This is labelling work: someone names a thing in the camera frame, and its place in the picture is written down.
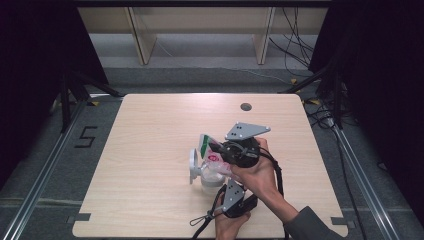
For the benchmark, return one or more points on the white and red plastic bag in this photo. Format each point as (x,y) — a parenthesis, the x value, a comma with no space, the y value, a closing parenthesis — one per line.
(216,160)

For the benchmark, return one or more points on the light wooden shelf unit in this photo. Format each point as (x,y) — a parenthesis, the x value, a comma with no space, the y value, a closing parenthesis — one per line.
(143,36)

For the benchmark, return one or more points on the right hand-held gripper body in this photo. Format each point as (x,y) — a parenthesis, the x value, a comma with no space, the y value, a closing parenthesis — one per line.
(243,151)

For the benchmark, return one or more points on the black metal stand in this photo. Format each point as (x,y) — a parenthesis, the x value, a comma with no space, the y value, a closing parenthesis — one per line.
(335,93)
(68,100)

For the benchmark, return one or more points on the person's right hand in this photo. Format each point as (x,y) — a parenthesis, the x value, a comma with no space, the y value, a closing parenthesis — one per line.
(258,180)

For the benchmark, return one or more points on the black curtain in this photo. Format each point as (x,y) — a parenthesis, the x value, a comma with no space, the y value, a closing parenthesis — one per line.
(36,66)
(386,83)

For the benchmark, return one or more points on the aluminium floor rail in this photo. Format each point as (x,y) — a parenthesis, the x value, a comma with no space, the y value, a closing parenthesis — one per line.
(43,180)
(366,190)

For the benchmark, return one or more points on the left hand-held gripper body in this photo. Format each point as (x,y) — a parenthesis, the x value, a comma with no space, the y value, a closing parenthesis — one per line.
(235,200)

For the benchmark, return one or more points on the person's left hand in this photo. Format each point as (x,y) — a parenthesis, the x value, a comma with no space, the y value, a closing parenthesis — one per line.
(230,226)

